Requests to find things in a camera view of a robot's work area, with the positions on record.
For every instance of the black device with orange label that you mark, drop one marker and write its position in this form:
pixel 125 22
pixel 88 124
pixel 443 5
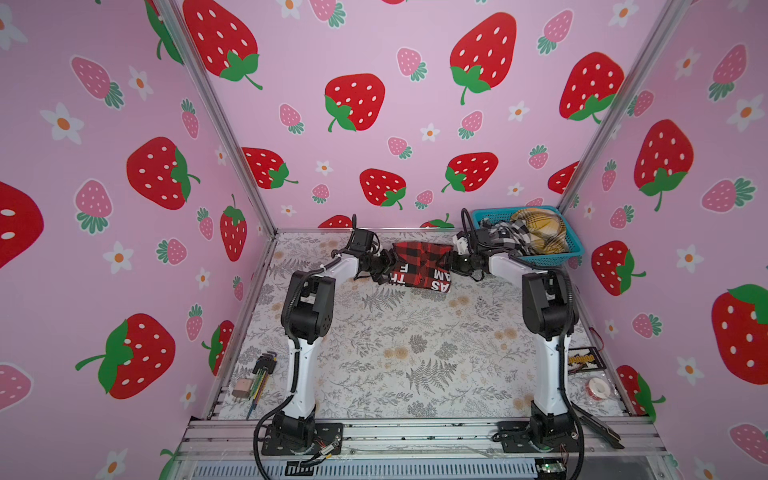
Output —
pixel 584 359

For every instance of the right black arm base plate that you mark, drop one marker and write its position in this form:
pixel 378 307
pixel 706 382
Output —
pixel 517 437

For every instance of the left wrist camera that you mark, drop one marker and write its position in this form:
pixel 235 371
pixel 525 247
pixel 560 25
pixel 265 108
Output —
pixel 361 241

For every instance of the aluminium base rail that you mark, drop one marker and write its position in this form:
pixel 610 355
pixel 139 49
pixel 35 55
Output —
pixel 458 438

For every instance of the red black plaid shirt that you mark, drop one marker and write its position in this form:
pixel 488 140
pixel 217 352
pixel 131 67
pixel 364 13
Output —
pixel 422 265

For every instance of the small tools bundle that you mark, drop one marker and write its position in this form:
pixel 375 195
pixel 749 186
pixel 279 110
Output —
pixel 249 389

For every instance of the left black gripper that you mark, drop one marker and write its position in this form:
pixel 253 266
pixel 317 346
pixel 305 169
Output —
pixel 387 262

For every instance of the clear tape roll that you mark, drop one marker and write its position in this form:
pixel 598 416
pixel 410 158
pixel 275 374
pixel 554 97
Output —
pixel 599 389

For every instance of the teal plastic basket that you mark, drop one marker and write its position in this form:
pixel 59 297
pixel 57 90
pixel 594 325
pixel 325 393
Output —
pixel 503 214

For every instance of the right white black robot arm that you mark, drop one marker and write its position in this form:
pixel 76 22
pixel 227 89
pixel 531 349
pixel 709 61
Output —
pixel 548 313

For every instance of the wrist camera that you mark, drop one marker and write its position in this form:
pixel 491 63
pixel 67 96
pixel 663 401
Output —
pixel 361 241
pixel 471 239

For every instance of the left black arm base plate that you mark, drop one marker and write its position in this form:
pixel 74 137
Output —
pixel 289 441

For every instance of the white black plaid shirt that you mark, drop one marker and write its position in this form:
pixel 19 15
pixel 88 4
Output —
pixel 514 236

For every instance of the yellow plaid shirt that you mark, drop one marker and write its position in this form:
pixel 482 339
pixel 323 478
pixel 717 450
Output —
pixel 543 231

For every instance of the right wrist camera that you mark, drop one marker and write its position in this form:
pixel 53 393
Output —
pixel 471 239

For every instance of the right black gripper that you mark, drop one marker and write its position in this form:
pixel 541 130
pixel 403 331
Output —
pixel 454 265

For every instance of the black flat bracket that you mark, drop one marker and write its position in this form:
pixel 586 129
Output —
pixel 607 434

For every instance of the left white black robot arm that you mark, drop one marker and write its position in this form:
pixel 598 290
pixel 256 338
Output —
pixel 306 318

